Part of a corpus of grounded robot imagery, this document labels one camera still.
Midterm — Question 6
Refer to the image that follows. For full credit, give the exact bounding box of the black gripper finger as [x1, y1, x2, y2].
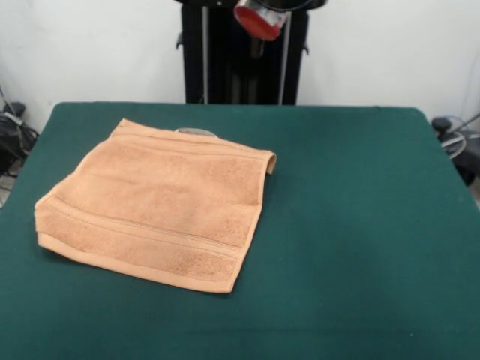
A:
[251, 36, 269, 60]

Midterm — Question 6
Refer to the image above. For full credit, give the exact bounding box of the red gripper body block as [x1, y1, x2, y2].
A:
[232, 0, 289, 42]

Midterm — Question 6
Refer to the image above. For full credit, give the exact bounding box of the tan terry towel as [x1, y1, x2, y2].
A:
[34, 118, 278, 293]

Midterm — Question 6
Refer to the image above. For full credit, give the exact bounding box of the dark green table cloth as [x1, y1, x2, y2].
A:
[0, 101, 480, 360]

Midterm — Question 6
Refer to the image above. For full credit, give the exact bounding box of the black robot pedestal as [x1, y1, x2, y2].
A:
[175, 0, 327, 106]

